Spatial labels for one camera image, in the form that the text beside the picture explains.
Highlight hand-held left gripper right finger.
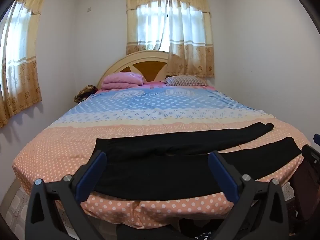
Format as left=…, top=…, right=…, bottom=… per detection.
left=208, top=150, right=290, bottom=240

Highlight polka dot bedspread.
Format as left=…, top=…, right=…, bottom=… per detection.
left=12, top=84, right=312, bottom=230

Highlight beige floral window curtain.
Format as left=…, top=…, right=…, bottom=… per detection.
left=0, top=0, right=49, bottom=128
left=126, top=0, right=215, bottom=78

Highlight brown patterned bag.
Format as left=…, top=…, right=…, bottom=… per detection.
left=74, top=85, right=97, bottom=103

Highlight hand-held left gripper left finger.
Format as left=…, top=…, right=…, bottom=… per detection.
left=24, top=150, right=108, bottom=240

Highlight black pants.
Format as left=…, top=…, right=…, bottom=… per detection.
left=93, top=122, right=302, bottom=201

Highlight dark dotted cloth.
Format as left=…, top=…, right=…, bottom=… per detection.
left=192, top=231, right=218, bottom=240

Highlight cream wooden headboard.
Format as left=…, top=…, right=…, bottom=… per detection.
left=96, top=50, right=185, bottom=90

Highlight pink folded blanket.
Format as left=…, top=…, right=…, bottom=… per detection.
left=102, top=72, right=147, bottom=90

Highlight dark red clothing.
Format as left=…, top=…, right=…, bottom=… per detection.
left=281, top=158, right=320, bottom=232

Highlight striped pillow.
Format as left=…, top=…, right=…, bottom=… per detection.
left=162, top=75, right=208, bottom=87

